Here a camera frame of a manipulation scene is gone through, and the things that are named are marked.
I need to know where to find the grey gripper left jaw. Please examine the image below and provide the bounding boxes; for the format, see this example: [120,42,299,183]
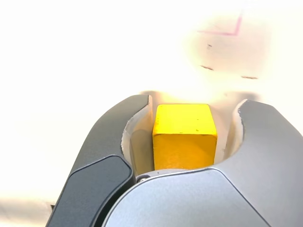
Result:
[45,94,157,227]

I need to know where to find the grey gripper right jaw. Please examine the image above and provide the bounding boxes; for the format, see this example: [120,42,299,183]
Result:
[101,98,303,227]

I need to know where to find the yellow cube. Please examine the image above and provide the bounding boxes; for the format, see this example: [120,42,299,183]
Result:
[152,103,218,171]

